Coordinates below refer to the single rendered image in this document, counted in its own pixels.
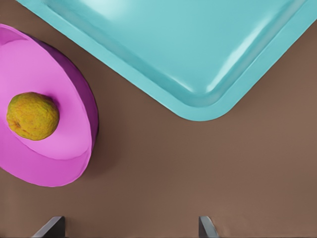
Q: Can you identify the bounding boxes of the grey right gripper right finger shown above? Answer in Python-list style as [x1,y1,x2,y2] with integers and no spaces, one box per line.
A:
[199,216,219,238]

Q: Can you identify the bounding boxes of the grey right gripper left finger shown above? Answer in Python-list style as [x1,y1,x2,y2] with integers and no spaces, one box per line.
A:
[32,216,65,238]

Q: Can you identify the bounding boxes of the pink plate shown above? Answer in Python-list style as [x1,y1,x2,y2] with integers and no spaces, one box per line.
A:
[0,23,100,188]

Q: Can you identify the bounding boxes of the turquoise tray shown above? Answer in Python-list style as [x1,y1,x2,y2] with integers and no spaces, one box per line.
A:
[16,0,317,122]

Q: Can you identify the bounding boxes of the orange fruit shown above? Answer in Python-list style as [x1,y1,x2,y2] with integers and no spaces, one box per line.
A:
[6,92,60,141]

